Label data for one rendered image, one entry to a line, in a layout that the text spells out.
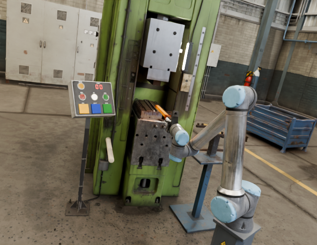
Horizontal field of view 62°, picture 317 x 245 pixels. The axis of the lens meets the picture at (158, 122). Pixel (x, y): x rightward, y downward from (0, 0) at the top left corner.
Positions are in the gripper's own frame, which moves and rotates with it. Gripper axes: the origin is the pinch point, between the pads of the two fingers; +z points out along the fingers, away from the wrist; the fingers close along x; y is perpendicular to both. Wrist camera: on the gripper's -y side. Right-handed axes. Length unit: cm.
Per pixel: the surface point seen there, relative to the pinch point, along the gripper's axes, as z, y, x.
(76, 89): 23, -8, -69
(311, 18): 675, -215, 680
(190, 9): 58, -84, 20
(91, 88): 28, -9, -58
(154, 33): 43, -58, -12
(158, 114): 41.5, 11.1, 3.7
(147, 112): 41.5, 9.4, -7.6
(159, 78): 42.2, -22.1, -1.1
